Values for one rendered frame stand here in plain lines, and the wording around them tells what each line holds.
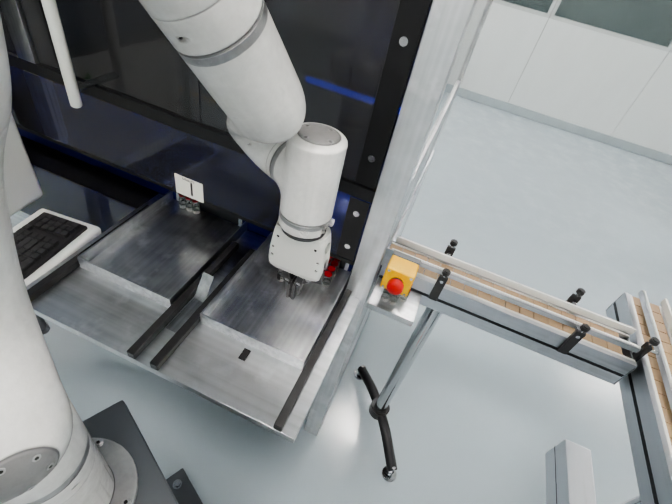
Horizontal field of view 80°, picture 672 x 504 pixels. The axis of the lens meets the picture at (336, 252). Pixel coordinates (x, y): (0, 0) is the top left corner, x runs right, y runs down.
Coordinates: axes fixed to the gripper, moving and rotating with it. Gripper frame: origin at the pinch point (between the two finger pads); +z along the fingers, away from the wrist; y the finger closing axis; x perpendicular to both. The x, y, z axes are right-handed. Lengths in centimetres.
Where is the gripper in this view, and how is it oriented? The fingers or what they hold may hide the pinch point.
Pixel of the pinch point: (293, 286)
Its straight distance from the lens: 76.0
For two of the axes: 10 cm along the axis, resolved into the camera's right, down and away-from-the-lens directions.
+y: -9.2, -3.6, 1.4
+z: -1.8, 7.2, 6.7
